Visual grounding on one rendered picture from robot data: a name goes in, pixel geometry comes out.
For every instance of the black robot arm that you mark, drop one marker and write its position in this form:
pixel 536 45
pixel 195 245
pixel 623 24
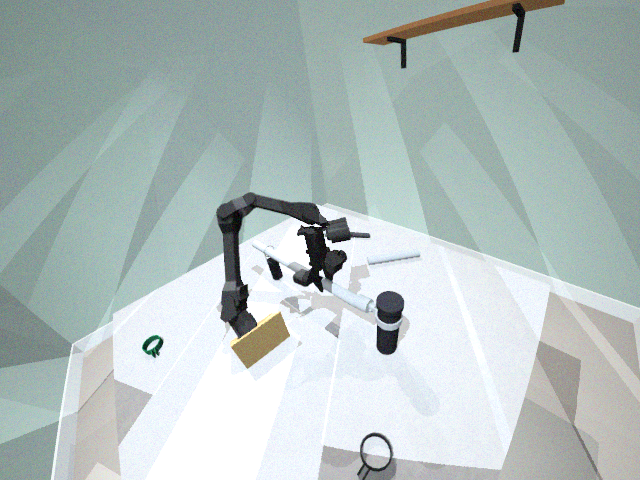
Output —
pixel 230 216

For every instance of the grey metal cup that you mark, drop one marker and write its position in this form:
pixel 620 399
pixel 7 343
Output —
pixel 367 305

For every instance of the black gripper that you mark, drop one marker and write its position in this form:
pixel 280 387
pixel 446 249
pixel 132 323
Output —
pixel 305 278

